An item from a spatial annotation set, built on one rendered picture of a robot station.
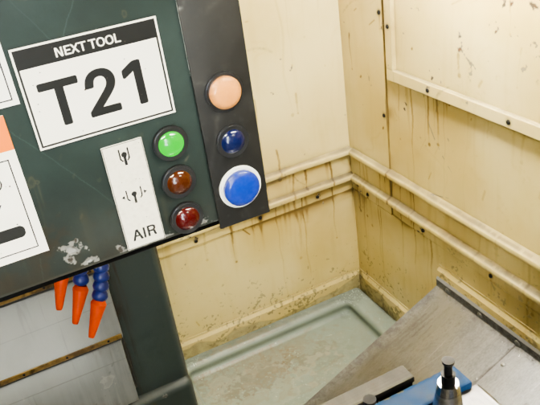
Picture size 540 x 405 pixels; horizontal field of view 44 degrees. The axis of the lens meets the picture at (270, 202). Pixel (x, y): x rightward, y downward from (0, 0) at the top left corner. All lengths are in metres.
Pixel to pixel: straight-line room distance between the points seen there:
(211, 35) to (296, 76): 1.25
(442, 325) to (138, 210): 1.23
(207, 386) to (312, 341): 0.33
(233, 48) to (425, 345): 1.24
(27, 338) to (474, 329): 0.97
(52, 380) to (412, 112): 0.96
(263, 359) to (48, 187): 1.53
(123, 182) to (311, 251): 1.50
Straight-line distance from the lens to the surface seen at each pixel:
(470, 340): 1.62
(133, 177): 0.50
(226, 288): 1.90
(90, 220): 0.51
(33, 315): 1.29
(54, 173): 0.49
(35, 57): 0.46
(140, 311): 1.39
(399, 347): 1.67
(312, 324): 2.05
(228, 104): 0.50
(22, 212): 0.50
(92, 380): 1.41
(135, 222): 0.52
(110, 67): 0.47
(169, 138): 0.49
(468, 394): 0.95
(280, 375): 1.91
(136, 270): 1.34
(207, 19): 0.49
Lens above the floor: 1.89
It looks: 29 degrees down
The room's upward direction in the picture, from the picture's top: 8 degrees counter-clockwise
